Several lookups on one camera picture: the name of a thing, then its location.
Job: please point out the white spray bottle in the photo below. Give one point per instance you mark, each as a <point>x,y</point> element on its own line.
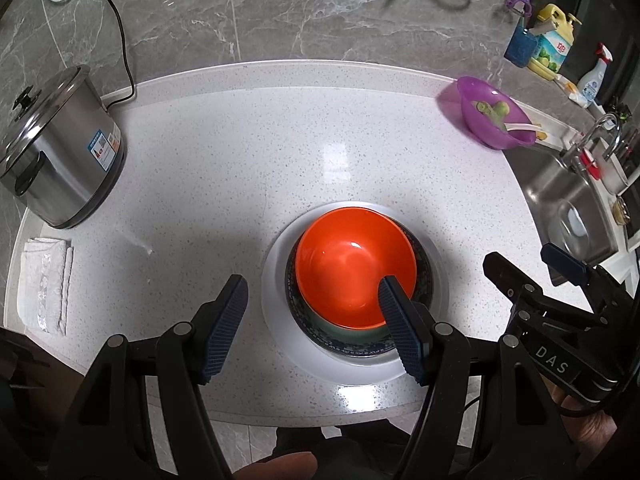
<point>592,82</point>

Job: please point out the person's right hand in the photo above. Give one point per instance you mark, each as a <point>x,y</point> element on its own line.
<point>592,427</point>

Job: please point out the steel rice cooker lid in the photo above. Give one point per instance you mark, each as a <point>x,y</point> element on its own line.
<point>40,105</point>

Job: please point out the stainless steel sink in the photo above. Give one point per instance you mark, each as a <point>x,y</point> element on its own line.
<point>555,195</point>

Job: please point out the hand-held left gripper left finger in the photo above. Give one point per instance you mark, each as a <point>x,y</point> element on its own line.
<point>225,330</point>

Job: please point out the blue cup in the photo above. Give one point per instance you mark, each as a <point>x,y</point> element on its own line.
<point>520,42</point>

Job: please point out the white spoon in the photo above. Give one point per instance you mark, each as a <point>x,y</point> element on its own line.
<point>520,126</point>

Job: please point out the green vegetable pieces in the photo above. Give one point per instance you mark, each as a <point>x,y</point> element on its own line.
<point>492,109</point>

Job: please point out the blue patterned green bowl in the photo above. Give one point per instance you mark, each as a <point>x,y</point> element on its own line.
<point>350,342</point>

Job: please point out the orange bowl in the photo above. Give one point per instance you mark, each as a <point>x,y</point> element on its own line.
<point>345,265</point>

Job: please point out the person's dark clothing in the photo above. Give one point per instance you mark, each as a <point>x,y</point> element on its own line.
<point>360,445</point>

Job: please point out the person's left hand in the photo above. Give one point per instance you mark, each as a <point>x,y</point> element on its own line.
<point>285,467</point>

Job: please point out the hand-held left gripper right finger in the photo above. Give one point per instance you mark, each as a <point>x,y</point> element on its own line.
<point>405,330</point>

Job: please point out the folded white cloth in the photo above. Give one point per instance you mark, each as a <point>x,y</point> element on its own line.
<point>45,285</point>

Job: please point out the yellow dish soap bottle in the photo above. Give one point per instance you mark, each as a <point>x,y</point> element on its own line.
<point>552,45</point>

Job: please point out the large white plate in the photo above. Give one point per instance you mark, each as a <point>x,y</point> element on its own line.
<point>280,330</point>

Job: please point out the chrome faucet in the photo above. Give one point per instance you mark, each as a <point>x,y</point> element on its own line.
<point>607,122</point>

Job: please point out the white orange tube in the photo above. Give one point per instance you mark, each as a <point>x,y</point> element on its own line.
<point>575,94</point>

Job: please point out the stainless steel rice cooker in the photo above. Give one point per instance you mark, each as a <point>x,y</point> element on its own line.
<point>75,175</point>

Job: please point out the purple plastic bowl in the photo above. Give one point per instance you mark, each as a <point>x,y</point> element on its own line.
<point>470,125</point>

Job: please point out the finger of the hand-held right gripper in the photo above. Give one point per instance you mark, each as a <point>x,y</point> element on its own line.
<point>510,280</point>
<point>562,262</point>

